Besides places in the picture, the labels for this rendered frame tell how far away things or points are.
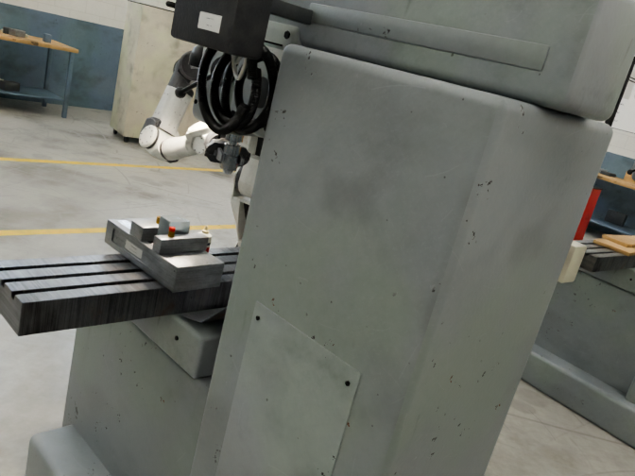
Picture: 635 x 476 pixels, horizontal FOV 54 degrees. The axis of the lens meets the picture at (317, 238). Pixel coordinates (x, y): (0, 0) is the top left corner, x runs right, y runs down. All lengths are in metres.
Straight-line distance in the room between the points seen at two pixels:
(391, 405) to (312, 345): 0.20
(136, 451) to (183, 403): 0.31
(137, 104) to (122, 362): 6.05
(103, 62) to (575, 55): 9.10
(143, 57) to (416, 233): 6.88
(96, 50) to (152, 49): 2.15
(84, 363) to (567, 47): 1.70
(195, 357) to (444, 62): 0.93
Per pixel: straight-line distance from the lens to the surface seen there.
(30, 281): 1.56
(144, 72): 7.77
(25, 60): 9.47
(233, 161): 1.71
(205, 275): 1.63
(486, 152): 0.95
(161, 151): 2.07
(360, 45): 1.28
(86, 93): 9.85
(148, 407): 1.86
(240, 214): 2.56
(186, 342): 1.63
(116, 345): 1.97
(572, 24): 1.06
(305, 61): 1.20
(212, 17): 1.21
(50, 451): 2.21
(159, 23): 7.77
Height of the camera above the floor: 1.55
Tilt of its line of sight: 16 degrees down
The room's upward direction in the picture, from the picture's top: 14 degrees clockwise
